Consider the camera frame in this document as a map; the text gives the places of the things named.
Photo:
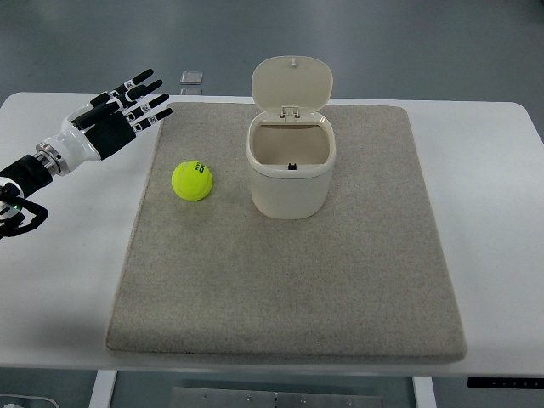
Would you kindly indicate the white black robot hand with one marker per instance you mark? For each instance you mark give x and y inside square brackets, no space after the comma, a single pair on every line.
[107,130]

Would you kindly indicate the yellow tennis ball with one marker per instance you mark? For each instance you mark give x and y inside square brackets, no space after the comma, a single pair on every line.
[192,180]

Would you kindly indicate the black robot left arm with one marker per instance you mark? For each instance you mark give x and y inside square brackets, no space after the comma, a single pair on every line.
[26,176]

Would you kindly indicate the clear plastic square on floor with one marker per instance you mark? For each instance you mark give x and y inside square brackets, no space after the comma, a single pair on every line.
[191,78]

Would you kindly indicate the beige bin with open lid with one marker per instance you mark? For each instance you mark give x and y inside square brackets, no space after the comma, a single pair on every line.
[290,146]

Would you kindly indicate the white table leg left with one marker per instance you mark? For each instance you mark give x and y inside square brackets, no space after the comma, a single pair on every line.
[103,389]

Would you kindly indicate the white table leg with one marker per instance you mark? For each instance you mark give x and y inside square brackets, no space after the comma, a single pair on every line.
[424,392]
[103,389]

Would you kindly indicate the grey metal plate under table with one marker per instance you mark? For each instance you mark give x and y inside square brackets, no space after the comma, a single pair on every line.
[215,397]

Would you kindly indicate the beige fabric mat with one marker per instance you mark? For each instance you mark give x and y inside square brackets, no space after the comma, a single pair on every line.
[364,279]

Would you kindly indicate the white object on floor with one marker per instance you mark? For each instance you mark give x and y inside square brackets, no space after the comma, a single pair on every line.
[15,400]

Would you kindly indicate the white table leg right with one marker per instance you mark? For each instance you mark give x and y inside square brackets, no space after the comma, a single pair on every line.
[424,392]

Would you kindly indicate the black table control panel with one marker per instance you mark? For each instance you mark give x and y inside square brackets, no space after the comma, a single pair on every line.
[532,383]

